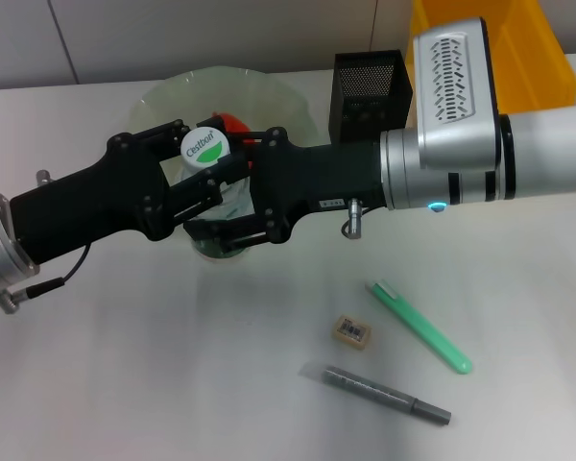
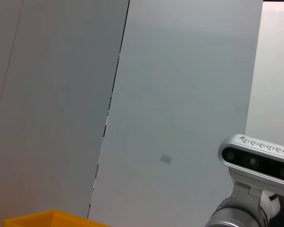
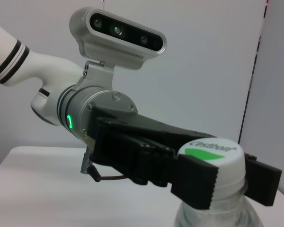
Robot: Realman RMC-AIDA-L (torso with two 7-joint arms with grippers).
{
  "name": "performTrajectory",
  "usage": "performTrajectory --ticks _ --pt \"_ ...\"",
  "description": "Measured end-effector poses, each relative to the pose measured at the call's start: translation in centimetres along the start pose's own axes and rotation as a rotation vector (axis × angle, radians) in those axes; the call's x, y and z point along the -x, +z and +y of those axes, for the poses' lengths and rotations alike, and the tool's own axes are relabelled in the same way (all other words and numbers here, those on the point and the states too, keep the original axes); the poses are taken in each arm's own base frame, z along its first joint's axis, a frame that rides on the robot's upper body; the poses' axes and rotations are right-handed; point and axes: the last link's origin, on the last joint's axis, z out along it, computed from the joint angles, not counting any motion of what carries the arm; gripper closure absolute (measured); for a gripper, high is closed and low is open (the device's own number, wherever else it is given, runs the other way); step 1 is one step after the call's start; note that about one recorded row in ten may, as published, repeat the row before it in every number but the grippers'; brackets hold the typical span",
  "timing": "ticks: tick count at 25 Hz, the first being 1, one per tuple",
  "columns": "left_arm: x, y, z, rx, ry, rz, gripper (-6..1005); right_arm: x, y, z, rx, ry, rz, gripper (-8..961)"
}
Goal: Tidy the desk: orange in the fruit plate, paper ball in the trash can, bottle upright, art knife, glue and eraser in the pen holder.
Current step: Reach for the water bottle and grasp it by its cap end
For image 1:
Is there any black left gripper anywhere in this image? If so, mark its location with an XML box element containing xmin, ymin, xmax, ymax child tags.
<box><xmin>8</xmin><ymin>118</ymin><xmax>251</xmax><ymax>266</ymax></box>

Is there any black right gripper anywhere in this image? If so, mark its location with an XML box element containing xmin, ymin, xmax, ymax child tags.
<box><xmin>183</xmin><ymin>127</ymin><xmax>390</xmax><ymax>256</ymax></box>

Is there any clear water bottle green label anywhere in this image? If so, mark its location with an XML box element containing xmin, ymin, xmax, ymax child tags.
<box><xmin>179</xmin><ymin>127</ymin><xmax>254</xmax><ymax>264</ymax></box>

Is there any orange fruit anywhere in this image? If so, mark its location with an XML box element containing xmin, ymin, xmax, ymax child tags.
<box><xmin>199</xmin><ymin>112</ymin><xmax>256</xmax><ymax>170</ymax></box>

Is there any pale green glass fruit plate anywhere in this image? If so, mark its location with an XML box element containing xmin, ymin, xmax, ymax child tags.
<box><xmin>126</xmin><ymin>65</ymin><xmax>325</xmax><ymax>230</ymax></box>

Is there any black mesh pen holder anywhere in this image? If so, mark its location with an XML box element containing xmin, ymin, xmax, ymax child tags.
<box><xmin>326</xmin><ymin>49</ymin><xmax>413</xmax><ymax>145</ymax></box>

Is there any beige eraser with barcode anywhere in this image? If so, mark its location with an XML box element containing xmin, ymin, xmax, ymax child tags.
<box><xmin>331</xmin><ymin>314</ymin><xmax>372</xmax><ymax>352</ymax></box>

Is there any mint green pen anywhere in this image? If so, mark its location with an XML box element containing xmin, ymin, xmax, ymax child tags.
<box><xmin>364</xmin><ymin>279</ymin><xmax>474</xmax><ymax>376</ymax></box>

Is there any grey marker pen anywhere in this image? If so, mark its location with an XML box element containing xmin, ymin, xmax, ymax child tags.
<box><xmin>300</xmin><ymin>364</ymin><xmax>452</xmax><ymax>427</ymax></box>

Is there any yellow plastic bin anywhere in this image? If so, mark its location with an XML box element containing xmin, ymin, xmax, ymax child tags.
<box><xmin>405</xmin><ymin>0</ymin><xmax>576</xmax><ymax>110</ymax></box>

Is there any right gripper cable with plug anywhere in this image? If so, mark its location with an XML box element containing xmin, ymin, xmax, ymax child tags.
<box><xmin>342</xmin><ymin>196</ymin><xmax>381</xmax><ymax>240</ymax></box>

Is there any gripper cable with plug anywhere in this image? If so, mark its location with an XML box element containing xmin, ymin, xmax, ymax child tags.
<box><xmin>342</xmin><ymin>196</ymin><xmax>381</xmax><ymax>240</ymax></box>
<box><xmin>0</xmin><ymin>168</ymin><xmax>93</xmax><ymax>317</ymax></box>

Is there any left gripper cable with plug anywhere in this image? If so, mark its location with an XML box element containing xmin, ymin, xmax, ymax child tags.
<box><xmin>0</xmin><ymin>168</ymin><xmax>93</xmax><ymax>317</ymax></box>

